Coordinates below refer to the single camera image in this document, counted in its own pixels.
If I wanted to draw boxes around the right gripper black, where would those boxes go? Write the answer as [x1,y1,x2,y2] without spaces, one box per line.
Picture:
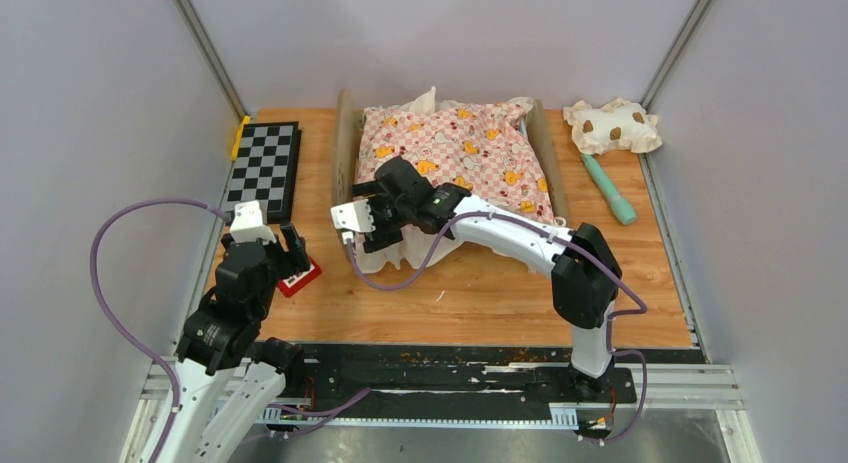
[350,183,414,252]

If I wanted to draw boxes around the wooden pet bed striped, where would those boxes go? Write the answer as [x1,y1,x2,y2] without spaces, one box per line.
[331,88,571,226]

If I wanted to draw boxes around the pink checkered duck cushion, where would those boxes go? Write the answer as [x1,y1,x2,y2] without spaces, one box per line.
[344,86,568,276]

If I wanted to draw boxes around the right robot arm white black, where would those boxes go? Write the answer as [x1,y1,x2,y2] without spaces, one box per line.
[330,157,622,401]

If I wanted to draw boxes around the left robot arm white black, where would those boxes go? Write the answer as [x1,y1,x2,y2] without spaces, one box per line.
[136,224,311,462]

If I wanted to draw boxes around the red white window brick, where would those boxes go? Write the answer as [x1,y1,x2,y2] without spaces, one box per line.
[277,257,322,298]

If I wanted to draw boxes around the black grey chessboard box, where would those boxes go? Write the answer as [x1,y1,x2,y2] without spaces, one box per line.
[223,121,302,224]

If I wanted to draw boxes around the teal cylindrical toy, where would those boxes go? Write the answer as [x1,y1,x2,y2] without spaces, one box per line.
[580,154,637,226]

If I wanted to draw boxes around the cream pillow brown spots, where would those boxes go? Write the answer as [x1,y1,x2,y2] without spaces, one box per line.
[563,98,663,156]

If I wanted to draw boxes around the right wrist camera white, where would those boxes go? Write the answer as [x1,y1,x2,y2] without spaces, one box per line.
[330,199,375,247]

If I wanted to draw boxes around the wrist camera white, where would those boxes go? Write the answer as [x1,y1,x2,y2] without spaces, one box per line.
[330,199,375,247]
[229,200,276,245]

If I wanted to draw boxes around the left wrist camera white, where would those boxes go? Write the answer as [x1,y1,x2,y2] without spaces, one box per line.
[229,200,276,245]

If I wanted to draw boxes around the yellow clip on frame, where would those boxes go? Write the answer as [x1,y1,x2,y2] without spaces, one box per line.
[230,114,252,162]

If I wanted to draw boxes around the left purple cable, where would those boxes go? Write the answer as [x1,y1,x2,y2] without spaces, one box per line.
[89,196,372,463]

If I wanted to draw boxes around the purple cable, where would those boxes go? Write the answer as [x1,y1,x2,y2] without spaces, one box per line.
[345,211,649,446]
[89,196,372,463]

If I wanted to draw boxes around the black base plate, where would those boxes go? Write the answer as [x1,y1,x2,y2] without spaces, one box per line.
[180,340,657,423]

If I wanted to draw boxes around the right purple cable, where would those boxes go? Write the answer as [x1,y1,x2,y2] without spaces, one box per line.
[345,211,649,446]

